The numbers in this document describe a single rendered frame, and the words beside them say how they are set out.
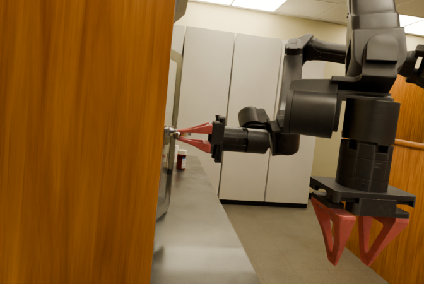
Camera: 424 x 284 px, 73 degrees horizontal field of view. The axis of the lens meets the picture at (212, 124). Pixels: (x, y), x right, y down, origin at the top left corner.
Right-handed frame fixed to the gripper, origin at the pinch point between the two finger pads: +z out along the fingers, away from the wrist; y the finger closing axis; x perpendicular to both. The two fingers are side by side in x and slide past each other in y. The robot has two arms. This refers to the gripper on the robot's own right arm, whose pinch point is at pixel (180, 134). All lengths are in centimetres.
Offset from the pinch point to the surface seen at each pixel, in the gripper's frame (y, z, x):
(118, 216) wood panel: -7.8, 8.0, 26.8
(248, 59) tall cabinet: 63, -87, -294
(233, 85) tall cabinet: 29, -70, -294
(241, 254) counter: -25.9, -16.1, 3.0
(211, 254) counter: -25.9, -9.2, 3.1
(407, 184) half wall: -41, -181, -130
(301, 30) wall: 120, -171, -341
